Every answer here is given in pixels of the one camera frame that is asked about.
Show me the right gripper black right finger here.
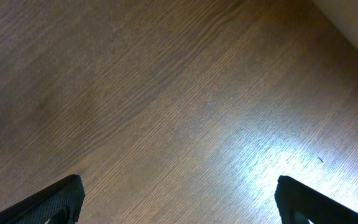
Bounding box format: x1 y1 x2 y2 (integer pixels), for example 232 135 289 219
274 175 358 224

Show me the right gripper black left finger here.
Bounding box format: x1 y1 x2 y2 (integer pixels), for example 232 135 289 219
0 174 85 224

